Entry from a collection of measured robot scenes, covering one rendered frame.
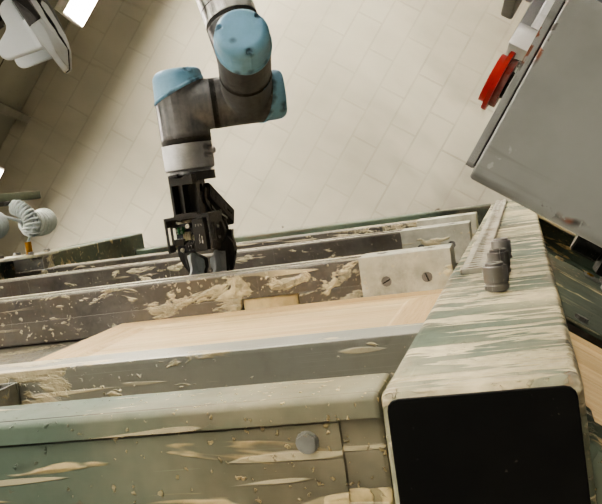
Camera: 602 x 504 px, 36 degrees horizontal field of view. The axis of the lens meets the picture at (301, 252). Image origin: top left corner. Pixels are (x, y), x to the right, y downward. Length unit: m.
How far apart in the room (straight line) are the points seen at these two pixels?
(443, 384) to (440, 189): 5.94
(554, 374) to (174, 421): 0.24
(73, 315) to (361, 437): 0.86
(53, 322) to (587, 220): 1.00
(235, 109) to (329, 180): 5.20
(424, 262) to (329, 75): 5.50
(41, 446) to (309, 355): 0.28
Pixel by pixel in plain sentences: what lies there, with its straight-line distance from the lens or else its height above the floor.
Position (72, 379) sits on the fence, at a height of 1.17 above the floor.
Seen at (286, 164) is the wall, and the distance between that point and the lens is 6.60.
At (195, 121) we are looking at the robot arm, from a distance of 1.36.
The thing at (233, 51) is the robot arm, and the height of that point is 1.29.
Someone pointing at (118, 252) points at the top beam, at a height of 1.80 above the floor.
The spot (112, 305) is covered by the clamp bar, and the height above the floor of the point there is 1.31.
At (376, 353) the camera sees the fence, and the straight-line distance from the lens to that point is 0.82.
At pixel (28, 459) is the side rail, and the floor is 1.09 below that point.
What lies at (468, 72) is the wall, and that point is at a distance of 6.65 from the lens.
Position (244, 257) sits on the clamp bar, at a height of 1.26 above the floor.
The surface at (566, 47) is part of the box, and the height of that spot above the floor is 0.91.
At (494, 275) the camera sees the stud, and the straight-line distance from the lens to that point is 0.91.
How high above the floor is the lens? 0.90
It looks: 9 degrees up
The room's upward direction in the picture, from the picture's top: 61 degrees counter-clockwise
